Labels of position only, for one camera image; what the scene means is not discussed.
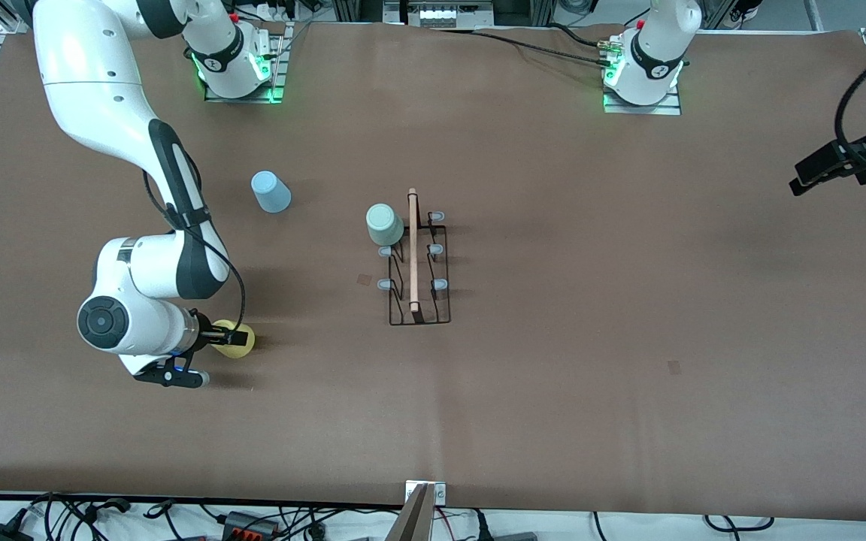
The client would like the brown table mat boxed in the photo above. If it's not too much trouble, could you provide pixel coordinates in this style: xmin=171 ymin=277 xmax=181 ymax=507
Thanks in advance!
xmin=0 ymin=21 xmax=866 ymax=523

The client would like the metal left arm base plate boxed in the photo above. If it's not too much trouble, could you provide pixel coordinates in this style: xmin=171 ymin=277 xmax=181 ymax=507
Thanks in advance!
xmin=602 ymin=79 xmax=683 ymax=116

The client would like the yellow plastic cup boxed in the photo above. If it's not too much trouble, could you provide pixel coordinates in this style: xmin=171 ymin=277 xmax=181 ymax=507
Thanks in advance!
xmin=211 ymin=320 xmax=257 ymax=359

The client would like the black aluminium frame profile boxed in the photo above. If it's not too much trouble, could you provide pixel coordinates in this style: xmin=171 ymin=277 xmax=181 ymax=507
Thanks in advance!
xmin=332 ymin=0 xmax=385 ymax=23

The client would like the looped black cable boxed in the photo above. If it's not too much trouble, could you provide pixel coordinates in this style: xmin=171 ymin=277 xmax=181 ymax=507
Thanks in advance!
xmin=704 ymin=515 xmax=776 ymax=533

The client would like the black white shoe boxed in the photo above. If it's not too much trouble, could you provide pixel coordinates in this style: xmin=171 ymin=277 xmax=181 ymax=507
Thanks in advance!
xmin=726 ymin=0 xmax=765 ymax=28

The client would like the black orange connector block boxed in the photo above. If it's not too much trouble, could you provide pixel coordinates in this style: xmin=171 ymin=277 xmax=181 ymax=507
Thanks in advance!
xmin=221 ymin=511 xmax=281 ymax=539

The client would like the thin black table cable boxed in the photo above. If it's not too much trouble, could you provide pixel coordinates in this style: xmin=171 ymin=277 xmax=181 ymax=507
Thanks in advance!
xmin=433 ymin=27 xmax=608 ymax=67

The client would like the white power strip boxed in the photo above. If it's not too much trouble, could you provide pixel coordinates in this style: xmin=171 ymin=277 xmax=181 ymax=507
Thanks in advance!
xmin=253 ymin=0 xmax=307 ymax=23

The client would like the brown wedge shaped post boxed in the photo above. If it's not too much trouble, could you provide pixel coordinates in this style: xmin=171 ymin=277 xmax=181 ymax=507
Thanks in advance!
xmin=384 ymin=483 xmax=435 ymax=541

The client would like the thick black table cable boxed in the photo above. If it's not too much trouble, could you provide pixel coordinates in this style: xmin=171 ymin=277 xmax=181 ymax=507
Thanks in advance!
xmin=550 ymin=23 xmax=608 ymax=49

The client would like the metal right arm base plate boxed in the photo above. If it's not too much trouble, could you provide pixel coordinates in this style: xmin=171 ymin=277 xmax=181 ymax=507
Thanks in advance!
xmin=204 ymin=21 xmax=289 ymax=104

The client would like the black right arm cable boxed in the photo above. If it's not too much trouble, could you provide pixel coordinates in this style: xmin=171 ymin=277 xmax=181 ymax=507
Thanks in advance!
xmin=142 ymin=154 xmax=246 ymax=335

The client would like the sage green plastic cup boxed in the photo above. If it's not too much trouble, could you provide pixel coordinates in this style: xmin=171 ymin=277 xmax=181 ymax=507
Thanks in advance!
xmin=366 ymin=203 xmax=406 ymax=246

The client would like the light blue plastic cup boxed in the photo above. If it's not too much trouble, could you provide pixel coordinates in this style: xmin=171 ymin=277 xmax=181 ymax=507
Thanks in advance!
xmin=251 ymin=171 xmax=292 ymax=213

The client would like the black cable with plug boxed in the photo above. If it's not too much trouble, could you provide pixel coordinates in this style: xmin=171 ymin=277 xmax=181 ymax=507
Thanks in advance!
xmin=83 ymin=497 xmax=133 ymax=519

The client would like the black wire cup holder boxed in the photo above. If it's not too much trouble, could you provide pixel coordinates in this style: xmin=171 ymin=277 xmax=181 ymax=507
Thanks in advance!
xmin=377 ymin=188 xmax=453 ymax=326

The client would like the small metal bracket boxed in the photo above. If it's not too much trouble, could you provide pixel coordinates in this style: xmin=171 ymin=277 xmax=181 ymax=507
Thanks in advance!
xmin=405 ymin=481 xmax=447 ymax=506

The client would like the grey device with white connectors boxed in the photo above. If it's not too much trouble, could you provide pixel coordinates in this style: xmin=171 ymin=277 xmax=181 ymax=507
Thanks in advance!
xmin=384 ymin=0 xmax=495 ymax=28

